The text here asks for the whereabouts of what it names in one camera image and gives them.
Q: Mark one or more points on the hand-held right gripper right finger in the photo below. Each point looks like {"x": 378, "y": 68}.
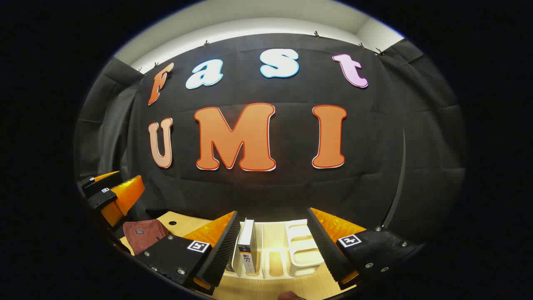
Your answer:
{"x": 329, "y": 254}

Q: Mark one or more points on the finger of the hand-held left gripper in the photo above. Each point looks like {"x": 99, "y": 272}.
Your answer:
{"x": 100, "y": 183}
{"x": 100, "y": 199}

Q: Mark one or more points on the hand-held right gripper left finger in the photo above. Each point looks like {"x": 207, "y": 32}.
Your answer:
{"x": 222, "y": 254}

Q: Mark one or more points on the white bookshelf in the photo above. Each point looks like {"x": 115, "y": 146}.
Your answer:
{"x": 302, "y": 250}

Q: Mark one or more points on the black spine book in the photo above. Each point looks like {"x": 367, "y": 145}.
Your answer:
{"x": 249, "y": 241}

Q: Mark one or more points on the maroon schoolbag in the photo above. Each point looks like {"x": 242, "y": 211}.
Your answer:
{"x": 143, "y": 237}

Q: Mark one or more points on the black backdrop cloth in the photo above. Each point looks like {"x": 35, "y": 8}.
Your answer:
{"x": 291, "y": 196}

